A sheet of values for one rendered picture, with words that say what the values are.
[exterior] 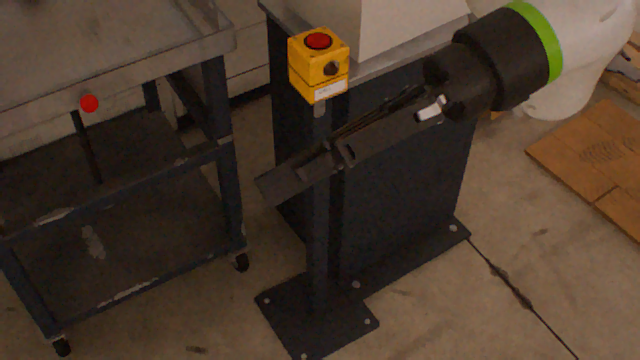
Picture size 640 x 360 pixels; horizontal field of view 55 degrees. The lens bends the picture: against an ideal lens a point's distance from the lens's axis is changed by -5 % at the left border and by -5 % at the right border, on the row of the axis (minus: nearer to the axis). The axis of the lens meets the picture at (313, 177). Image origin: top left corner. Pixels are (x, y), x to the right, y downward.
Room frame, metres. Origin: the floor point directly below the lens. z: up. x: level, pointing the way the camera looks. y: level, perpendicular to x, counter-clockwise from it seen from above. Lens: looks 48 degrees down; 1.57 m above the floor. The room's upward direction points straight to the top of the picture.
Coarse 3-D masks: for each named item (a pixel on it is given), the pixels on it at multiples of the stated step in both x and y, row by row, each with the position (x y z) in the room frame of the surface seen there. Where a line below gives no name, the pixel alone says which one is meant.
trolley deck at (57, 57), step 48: (0, 0) 1.16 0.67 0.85; (48, 0) 1.15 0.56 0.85; (96, 0) 1.15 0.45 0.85; (144, 0) 1.14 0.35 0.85; (0, 48) 0.99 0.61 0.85; (48, 48) 0.98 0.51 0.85; (96, 48) 0.98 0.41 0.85; (144, 48) 0.97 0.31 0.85; (192, 48) 0.99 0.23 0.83; (0, 96) 0.84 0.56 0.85; (48, 96) 0.85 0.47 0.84; (96, 96) 0.89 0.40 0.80
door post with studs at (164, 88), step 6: (162, 78) 1.63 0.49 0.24; (162, 84) 1.63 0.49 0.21; (168, 84) 1.64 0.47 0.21; (162, 90) 1.63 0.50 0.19; (168, 90) 1.64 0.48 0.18; (162, 96) 1.62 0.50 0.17; (168, 96) 1.63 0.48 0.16; (162, 102) 1.62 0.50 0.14; (168, 102) 1.63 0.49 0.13; (168, 108) 1.63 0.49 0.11; (168, 114) 1.63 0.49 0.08; (174, 114) 1.64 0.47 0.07; (174, 120) 1.64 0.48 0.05; (174, 126) 1.63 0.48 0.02
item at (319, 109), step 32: (320, 128) 0.90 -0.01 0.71; (320, 192) 0.90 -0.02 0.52; (320, 224) 0.90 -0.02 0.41; (320, 256) 0.90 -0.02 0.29; (288, 288) 0.99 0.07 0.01; (320, 288) 0.90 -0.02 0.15; (288, 320) 0.88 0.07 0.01; (320, 320) 0.89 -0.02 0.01; (352, 320) 0.88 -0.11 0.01; (288, 352) 0.79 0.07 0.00; (320, 352) 0.79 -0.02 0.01
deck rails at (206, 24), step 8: (176, 0) 1.13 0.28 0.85; (184, 0) 1.13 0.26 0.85; (192, 0) 1.13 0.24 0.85; (200, 0) 1.09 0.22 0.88; (184, 8) 1.10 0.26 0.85; (192, 8) 1.10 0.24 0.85; (200, 8) 1.09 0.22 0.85; (208, 8) 1.05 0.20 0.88; (216, 8) 1.02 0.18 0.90; (192, 16) 1.07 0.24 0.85; (200, 16) 1.07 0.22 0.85; (208, 16) 1.06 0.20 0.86; (216, 16) 1.02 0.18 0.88; (200, 24) 1.04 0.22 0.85; (208, 24) 1.04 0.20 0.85; (216, 24) 1.03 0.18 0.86; (200, 32) 1.01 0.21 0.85; (208, 32) 1.02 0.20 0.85
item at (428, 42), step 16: (272, 0) 1.28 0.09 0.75; (272, 16) 1.23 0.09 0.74; (288, 16) 1.21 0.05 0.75; (464, 16) 1.22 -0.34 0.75; (288, 32) 1.17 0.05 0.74; (432, 32) 1.16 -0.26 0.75; (448, 32) 1.16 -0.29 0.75; (400, 48) 1.10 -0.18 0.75; (416, 48) 1.10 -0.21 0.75; (432, 48) 1.11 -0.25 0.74; (352, 64) 1.04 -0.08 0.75; (368, 64) 1.04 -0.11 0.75; (384, 64) 1.04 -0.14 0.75; (400, 64) 1.06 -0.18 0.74; (352, 80) 0.99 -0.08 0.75
